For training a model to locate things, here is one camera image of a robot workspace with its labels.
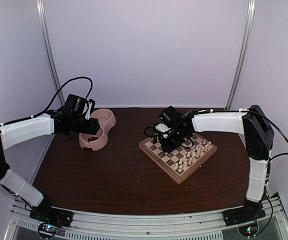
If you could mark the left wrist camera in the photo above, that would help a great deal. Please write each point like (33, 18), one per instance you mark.
(89, 108)

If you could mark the left aluminium frame post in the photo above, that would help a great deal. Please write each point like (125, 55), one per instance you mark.
(43, 23)

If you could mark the front aluminium rail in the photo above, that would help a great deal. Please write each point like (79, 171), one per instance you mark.
(193, 226)

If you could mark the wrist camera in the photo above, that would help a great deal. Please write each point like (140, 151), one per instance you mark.
(89, 108)
(162, 130)

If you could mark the right aluminium frame post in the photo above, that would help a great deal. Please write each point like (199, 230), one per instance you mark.
(250, 17)

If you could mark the right circuit board with LEDs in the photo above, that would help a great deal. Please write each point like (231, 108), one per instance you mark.
(248, 230)

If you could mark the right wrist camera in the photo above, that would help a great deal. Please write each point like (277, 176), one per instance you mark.
(162, 130)

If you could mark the white chess pieces group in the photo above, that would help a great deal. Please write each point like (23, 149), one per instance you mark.
(192, 156)

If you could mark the wooden chess board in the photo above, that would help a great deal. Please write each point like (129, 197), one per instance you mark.
(166, 161)

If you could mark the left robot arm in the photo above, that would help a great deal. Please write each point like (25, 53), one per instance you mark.
(73, 116)

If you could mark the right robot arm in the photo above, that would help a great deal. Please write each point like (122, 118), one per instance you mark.
(249, 122)

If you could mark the aluminium frame post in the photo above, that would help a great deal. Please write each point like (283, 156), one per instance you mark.
(250, 17)
(43, 23)

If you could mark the circuit board with leds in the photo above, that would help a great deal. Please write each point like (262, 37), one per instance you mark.
(47, 229)
(248, 230)

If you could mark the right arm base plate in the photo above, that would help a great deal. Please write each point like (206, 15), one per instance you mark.
(241, 215)

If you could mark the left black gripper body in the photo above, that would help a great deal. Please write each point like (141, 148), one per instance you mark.
(77, 126)

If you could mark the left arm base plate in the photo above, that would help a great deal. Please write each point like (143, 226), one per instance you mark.
(56, 217)

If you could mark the left circuit board with LEDs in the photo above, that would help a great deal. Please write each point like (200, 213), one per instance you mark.
(47, 229)

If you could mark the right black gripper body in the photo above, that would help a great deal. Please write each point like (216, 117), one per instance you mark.
(177, 139)

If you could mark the pink double pet bowl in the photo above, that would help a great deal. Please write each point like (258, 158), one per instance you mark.
(107, 121)

